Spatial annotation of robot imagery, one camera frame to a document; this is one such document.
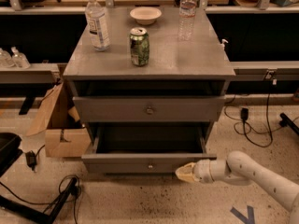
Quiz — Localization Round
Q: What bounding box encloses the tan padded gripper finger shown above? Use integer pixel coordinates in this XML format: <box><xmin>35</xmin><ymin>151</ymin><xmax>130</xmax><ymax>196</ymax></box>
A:
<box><xmin>175</xmin><ymin>162</ymin><xmax>197</xmax><ymax>183</ymax></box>

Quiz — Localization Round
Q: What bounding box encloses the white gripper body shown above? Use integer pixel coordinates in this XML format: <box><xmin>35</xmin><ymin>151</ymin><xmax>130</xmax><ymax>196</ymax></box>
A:
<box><xmin>193</xmin><ymin>160</ymin><xmax>214</xmax><ymax>184</ymax></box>

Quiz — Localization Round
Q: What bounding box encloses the grey drawer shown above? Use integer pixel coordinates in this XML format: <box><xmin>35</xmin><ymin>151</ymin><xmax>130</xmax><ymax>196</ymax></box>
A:
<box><xmin>82</xmin><ymin>123</ymin><xmax>216</xmax><ymax>175</ymax></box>
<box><xmin>73</xmin><ymin>96</ymin><xmax>224</xmax><ymax>122</ymax></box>

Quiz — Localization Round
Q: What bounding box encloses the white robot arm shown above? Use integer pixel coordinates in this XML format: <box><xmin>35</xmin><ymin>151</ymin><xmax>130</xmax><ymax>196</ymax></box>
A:
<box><xmin>175</xmin><ymin>151</ymin><xmax>299</xmax><ymax>224</ymax></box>

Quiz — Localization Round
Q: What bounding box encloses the grey top drawer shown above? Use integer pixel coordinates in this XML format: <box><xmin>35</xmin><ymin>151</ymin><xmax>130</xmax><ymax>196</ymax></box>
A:
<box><xmin>73</xmin><ymin>96</ymin><xmax>224</xmax><ymax>122</ymax></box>

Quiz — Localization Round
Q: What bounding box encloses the grey wooden drawer cabinet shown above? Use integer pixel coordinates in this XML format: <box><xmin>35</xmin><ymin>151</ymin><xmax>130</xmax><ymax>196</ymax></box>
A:
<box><xmin>63</xmin><ymin>6</ymin><xmax>237</xmax><ymax>175</ymax></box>

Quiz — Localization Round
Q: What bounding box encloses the black power adapter right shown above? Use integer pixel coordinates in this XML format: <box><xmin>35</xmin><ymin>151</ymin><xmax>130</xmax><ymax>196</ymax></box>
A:
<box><xmin>240</xmin><ymin>108</ymin><xmax>249</xmax><ymax>121</ymax></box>

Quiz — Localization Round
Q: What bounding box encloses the black power adapter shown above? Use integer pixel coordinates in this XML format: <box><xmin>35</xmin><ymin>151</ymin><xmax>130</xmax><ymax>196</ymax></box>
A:
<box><xmin>240</xmin><ymin>108</ymin><xmax>249</xmax><ymax>121</ymax></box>
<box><xmin>25</xmin><ymin>151</ymin><xmax>37</xmax><ymax>170</ymax></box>

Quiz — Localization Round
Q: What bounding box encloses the black stand leg right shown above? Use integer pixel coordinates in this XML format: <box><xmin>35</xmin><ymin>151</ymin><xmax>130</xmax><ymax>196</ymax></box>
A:
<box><xmin>279</xmin><ymin>113</ymin><xmax>299</xmax><ymax>135</ymax></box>

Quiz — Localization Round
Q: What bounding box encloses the small pump bottle right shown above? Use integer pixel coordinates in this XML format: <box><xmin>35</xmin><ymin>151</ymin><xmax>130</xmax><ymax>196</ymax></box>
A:
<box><xmin>221</xmin><ymin>39</ymin><xmax>229</xmax><ymax>50</ymax></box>

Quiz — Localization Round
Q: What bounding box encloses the cardboard box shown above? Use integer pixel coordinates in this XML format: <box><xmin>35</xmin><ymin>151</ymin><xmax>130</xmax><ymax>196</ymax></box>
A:
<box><xmin>26</xmin><ymin>83</ymin><xmax>91</xmax><ymax>158</ymax></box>

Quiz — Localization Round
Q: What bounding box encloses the green soda can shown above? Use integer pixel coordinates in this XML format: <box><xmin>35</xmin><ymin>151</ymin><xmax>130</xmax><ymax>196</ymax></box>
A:
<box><xmin>130</xmin><ymin>27</ymin><xmax>150</xmax><ymax>66</ymax></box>

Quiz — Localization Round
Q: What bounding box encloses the black stand base left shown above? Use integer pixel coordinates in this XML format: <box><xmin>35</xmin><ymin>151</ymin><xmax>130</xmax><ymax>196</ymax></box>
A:
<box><xmin>0</xmin><ymin>175</ymin><xmax>81</xmax><ymax>224</ymax></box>

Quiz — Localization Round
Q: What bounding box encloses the black power adapter left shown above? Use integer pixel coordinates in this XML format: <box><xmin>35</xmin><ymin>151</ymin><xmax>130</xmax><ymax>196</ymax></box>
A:
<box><xmin>25</xmin><ymin>151</ymin><xmax>37</xmax><ymax>170</ymax></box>

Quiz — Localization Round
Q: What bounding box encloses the white paper bowl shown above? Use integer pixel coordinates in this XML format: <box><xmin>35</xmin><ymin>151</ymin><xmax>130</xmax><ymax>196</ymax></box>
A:
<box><xmin>130</xmin><ymin>7</ymin><xmax>162</xmax><ymax>25</ymax></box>

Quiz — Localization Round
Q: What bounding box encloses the clear water bottle right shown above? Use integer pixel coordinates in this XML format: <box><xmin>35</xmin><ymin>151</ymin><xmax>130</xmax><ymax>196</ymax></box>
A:
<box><xmin>178</xmin><ymin>0</ymin><xmax>197</xmax><ymax>41</ymax></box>

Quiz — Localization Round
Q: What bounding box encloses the labelled water bottle left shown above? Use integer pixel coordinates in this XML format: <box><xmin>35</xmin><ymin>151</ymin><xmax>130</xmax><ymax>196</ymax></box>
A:
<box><xmin>85</xmin><ymin>0</ymin><xmax>110</xmax><ymax>51</ymax></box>

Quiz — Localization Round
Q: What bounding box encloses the sanitizer bottle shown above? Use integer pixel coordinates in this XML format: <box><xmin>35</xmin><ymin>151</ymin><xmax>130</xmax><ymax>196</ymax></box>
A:
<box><xmin>11</xmin><ymin>47</ymin><xmax>31</xmax><ymax>69</ymax></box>
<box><xmin>0</xmin><ymin>48</ymin><xmax>15</xmax><ymax>67</ymax></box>

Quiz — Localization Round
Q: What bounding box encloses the sanitizer bottle far left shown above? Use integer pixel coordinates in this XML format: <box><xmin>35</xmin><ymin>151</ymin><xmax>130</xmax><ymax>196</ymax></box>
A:
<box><xmin>0</xmin><ymin>48</ymin><xmax>15</xmax><ymax>67</ymax></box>

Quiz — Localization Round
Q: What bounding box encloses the black floor cable right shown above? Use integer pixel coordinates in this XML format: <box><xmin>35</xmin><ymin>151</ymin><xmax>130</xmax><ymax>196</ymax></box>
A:
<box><xmin>223</xmin><ymin>77</ymin><xmax>299</xmax><ymax>148</ymax></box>

